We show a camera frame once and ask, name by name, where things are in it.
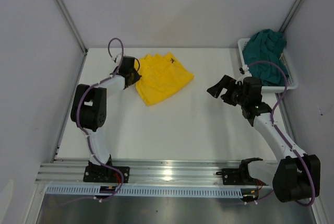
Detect left aluminium corner post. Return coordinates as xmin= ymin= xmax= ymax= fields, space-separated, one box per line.
xmin=53 ymin=0 xmax=88 ymax=54

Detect slotted white cable duct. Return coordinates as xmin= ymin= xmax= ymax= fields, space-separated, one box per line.
xmin=45 ymin=184 xmax=257 ymax=198

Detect yellow shorts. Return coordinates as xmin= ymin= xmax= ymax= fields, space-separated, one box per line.
xmin=135 ymin=52 xmax=194 ymax=106

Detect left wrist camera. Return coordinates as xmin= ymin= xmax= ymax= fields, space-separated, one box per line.
xmin=112 ymin=52 xmax=123 ymax=64

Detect white perforated plastic basket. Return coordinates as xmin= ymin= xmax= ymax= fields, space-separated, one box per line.
xmin=237 ymin=38 xmax=298 ymax=93

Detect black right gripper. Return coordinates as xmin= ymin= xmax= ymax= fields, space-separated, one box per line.
xmin=207 ymin=75 xmax=248 ymax=107

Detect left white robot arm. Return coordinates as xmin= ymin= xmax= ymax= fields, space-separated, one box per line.
xmin=70 ymin=56 xmax=141 ymax=182

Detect aluminium front rail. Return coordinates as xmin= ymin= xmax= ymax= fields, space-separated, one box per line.
xmin=35 ymin=160 xmax=240 ymax=187

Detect aluminium corner post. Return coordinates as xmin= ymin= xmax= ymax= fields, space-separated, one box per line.
xmin=53 ymin=0 xmax=88 ymax=54
xmin=279 ymin=0 xmax=305 ymax=33

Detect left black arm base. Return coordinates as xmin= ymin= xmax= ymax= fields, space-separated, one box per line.
xmin=83 ymin=162 xmax=130 ymax=183

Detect green shorts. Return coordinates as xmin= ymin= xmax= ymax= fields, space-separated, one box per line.
xmin=242 ymin=29 xmax=289 ymax=86

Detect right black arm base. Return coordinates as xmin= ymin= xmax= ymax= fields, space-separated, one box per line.
xmin=216 ymin=168 xmax=267 ymax=186

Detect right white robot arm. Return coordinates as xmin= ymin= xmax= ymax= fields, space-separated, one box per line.
xmin=207 ymin=75 xmax=320 ymax=206

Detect right aluminium corner post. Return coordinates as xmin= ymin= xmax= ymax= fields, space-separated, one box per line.
xmin=279 ymin=0 xmax=305 ymax=33

